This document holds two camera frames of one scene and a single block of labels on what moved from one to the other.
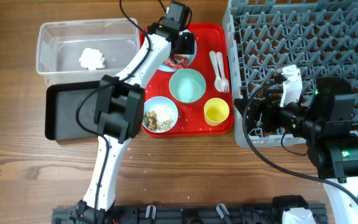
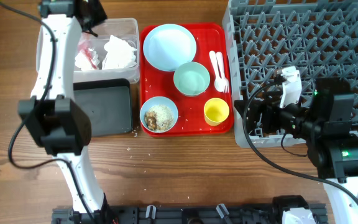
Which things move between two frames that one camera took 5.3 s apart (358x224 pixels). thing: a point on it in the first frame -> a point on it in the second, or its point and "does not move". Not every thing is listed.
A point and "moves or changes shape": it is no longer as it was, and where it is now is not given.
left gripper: (189, 43) -> (100, 14)
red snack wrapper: (179, 61) -> (91, 59)
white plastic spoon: (218, 83) does not move
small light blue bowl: (160, 114) does not move
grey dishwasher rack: (330, 39) does not move
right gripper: (261, 107) does not move
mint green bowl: (187, 85) moves or changes shape
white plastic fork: (224, 80) does not move
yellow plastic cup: (215, 110) does not move
